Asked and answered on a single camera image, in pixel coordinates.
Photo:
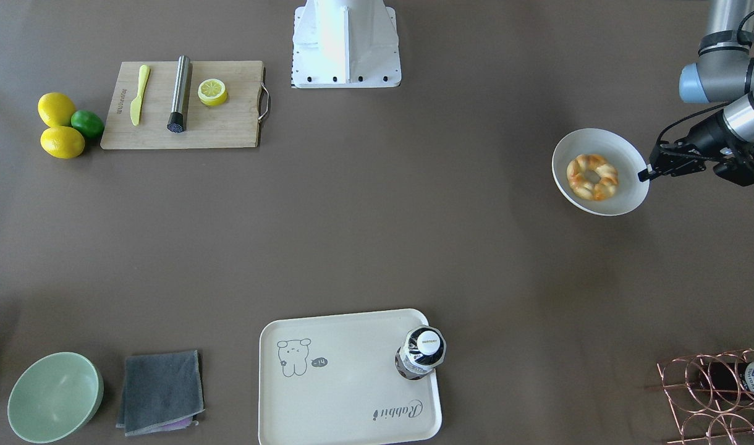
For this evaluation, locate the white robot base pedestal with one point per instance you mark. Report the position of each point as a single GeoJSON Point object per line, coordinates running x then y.
{"type": "Point", "coordinates": [345, 44]}

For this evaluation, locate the dark drink bottle white cap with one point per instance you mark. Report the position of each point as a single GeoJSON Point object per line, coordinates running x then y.
{"type": "Point", "coordinates": [423, 349]}

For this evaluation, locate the green bowl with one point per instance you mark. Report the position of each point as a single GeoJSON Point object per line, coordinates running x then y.
{"type": "Point", "coordinates": [54, 397]}

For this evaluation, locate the yellow plastic knife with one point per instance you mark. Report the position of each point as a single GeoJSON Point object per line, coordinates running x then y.
{"type": "Point", "coordinates": [135, 110]}

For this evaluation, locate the half lemon slice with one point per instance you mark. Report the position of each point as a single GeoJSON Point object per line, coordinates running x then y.
{"type": "Point", "coordinates": [212, 92]}

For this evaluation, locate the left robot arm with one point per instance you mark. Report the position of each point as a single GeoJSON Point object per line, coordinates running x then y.
{"type": "Point", "coordinates": [723, 77]}

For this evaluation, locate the grey folded cloth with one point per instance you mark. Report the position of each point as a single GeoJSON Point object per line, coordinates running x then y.
{"type": "Point", "coordinates": [161, 392]}

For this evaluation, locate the dark bottle in rack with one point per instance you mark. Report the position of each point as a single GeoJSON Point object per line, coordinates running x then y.
{"type": "Point", "coordinates": [728, 382]}

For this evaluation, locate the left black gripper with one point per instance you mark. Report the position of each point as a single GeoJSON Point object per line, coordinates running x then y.
{"type": "Point", "coordinates": [706, 135]}

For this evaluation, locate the wooden cutting board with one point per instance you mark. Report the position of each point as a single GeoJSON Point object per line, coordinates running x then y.
{"type": "Point", "coordinates": [234, 124]}

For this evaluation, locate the steel cylinder muddler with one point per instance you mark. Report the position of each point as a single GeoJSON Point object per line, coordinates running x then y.
{"type": "Point", "coordinates": [177, 121]}

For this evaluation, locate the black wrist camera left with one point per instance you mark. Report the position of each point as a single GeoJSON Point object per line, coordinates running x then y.
{"type": "Point", "coordinates": [739, 168]}

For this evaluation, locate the yellow lemon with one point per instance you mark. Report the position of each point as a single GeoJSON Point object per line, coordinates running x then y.
{"type": "Point", "coordinates": [63, 142]}
{"type": "Point", "coordinates": [56, 109]}

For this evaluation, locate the copper wire bottle rack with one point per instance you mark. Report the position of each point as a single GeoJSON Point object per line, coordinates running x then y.
{"type": "Point", "coordinates": [701, 418]}

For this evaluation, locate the cream rabbit tray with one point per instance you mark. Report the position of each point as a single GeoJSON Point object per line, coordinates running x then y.
{"type": "Point", "coordinates": [333, 380]}

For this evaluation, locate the twisted glazed donut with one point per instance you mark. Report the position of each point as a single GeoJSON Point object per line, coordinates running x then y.
{"type": "Point", "coordinates": [592, 177]}

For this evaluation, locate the lower yellow lemon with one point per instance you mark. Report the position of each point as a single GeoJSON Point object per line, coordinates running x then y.
{"type": "Point", "coordinates": [63, 142]}

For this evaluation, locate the upper yellow lemon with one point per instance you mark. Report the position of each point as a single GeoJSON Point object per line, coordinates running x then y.
{"type": "Point", "coordinates": [56, 109]}

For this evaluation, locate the green lime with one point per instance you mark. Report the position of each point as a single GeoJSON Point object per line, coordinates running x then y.
{"type": "Point", "coordinates": [89, 124]}

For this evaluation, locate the white plate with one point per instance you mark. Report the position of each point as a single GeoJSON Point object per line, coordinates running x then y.
{"type": "Point", "coordinates": [619, 152]}

